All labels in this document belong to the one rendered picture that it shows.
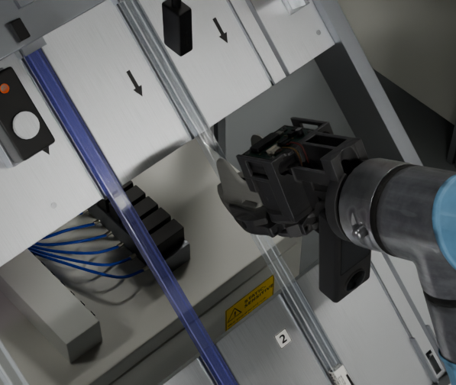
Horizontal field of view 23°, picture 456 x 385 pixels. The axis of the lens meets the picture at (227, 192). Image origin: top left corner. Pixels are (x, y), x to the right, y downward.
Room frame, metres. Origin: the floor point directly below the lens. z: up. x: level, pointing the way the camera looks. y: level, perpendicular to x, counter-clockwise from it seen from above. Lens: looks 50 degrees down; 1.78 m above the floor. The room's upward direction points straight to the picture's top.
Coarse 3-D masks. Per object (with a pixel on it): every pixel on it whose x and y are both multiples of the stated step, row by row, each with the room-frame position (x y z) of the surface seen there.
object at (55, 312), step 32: (128, 192) 0.91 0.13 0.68; (96, 224) 0.89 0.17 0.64; (160, 224) 0.86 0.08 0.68; (32, 256) 0.82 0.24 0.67; (0, 288) 0.80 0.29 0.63; (32, 288) 0.77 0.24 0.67; (64, 288) 0.77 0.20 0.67; (32, 320) 0.75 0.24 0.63; (64, 320) 0.73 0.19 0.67; (96, 320) 0.73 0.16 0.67; (64, 352) 0.70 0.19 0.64
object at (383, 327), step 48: (384, 288) 0.67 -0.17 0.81; (240, 336) 0.59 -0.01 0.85; (288, 336) 0.60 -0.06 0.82; (336, 336) 0.62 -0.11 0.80; (384, 336) 0.63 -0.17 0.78; (432, 336) 0.65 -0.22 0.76; (192, 384) 0.54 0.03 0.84; (240, 384) 0.55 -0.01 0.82; (288, 384) 0.56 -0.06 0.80; (384, 384) 0.59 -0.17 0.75; (432, 384) 0.61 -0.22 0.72
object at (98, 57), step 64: (192, 0) 0.84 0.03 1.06; (256, 0) 0.87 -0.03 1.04; (0, 64) 0.72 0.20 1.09; (64, 64) 0.74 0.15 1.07; (128, 64) 0.77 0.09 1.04; (192, 64) 0.79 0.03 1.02; (256, 64) 0.81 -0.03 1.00; (64, 128) 0.70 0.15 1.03; (128, 128) 0.72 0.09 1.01; (0, 192) 0.63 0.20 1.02; (64, 192) 0.65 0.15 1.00; (0, 256) 0.59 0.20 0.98
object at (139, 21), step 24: (144, 24) 0.79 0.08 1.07; (168, 72) 0.77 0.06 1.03; (192, 120) 0.74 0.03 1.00; (216, 144) 0.73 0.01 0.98; (216, 168) 0.71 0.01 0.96; (264, 240) 0.67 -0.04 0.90; (288, 288) 0.64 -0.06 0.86; (312, 312) 0.62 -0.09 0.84; (312, 336) 0.60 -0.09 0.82; (336, 360) 0.59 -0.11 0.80
